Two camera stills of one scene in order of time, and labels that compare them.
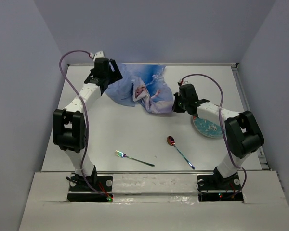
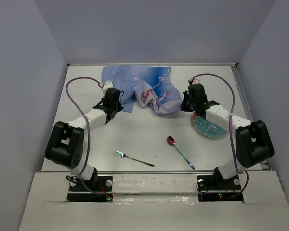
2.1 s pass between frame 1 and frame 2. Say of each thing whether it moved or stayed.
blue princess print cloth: stayed
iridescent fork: stayed
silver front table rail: stayed
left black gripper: moved
